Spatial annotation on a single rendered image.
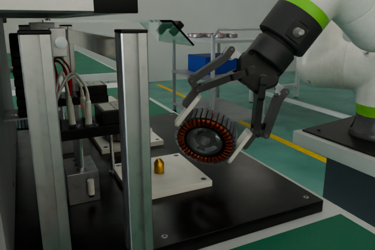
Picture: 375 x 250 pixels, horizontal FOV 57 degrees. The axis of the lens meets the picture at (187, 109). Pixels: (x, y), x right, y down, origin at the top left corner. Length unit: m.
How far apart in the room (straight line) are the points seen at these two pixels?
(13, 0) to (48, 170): 0.18
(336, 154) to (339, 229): 0.40
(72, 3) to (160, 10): 5.97
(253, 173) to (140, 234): 0.31
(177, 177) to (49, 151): 0.31
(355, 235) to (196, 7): 6.17
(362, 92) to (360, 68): 0.07
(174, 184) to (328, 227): 0.26
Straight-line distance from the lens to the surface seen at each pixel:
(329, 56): 1.00
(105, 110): 0.58
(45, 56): 0.37
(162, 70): 6.38
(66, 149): 0.83
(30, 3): 0.36
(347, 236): 0.60
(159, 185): 0.62
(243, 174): 0.70
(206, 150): 0.65
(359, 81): 1.00
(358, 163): 0.95
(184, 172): 0.67
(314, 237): 0.58
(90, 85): 0.81
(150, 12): 6.26
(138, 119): 0.41
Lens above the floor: 1.06
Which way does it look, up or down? 14 degrees down
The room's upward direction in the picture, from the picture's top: straight up
